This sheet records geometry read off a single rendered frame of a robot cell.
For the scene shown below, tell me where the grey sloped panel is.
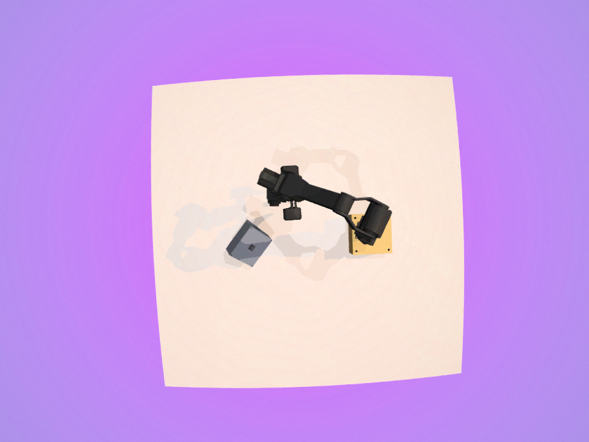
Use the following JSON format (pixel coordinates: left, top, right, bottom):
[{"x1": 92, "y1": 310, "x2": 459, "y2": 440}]
[{"x1": 226, "y1": 220, "x2": 272, "y2": 267}]

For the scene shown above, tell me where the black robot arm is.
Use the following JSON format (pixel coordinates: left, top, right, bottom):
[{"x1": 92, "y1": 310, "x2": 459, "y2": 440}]
[{"x1": 257, "y1": 167, "x2": 392, "y2": 246}]

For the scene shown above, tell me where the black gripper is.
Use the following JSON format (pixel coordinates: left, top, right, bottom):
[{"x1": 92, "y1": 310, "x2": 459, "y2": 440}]
[{"x1": 280, "y1": 165, "x2": 302, "y2": 220}]

